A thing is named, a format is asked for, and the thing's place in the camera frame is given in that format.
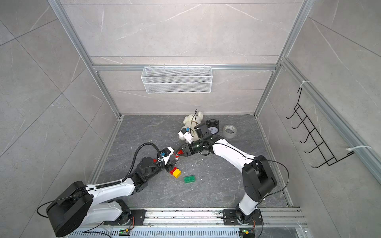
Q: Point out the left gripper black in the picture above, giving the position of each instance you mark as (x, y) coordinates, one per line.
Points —
(171, 164)

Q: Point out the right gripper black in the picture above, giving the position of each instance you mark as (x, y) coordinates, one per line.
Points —
(185, 147)

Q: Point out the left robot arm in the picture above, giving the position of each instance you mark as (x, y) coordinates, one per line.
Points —
(82, 204)

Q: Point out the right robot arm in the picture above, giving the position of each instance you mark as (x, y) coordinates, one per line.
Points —
(258, 177)

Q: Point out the red square lego brick bottom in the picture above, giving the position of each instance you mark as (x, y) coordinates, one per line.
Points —
(173, 170)

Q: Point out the yellow square lego brick bottom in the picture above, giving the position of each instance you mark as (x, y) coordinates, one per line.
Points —
(176, 173)

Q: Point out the dark green long lego brick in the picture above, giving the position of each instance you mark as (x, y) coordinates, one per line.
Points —
(189, 179)

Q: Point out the white plush dog toy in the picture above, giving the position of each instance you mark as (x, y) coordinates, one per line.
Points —
(190, 122)

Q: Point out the black alarm clock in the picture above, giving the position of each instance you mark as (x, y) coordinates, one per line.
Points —
(213, 126)

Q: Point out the clear tape roll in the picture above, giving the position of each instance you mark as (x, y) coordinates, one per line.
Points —
(229, 131)

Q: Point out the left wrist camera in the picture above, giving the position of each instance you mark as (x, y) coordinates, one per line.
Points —
(165, 154)

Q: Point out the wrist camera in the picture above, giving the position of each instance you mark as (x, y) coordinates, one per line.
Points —
(165, 154)
(185, 134)

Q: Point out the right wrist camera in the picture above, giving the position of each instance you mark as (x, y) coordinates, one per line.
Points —
(185, 134)

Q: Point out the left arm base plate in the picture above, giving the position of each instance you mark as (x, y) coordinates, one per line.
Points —
(137, 216)

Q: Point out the white wire mesh basket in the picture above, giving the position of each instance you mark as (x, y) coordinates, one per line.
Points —
(177, 79)

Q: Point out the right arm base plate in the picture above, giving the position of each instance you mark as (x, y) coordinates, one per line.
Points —
(232, 217)

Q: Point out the aluminium mounting rail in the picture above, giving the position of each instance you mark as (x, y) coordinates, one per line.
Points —
(212, 217)

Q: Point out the black wire hook rack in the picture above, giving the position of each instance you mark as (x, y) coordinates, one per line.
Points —
(314, 135)

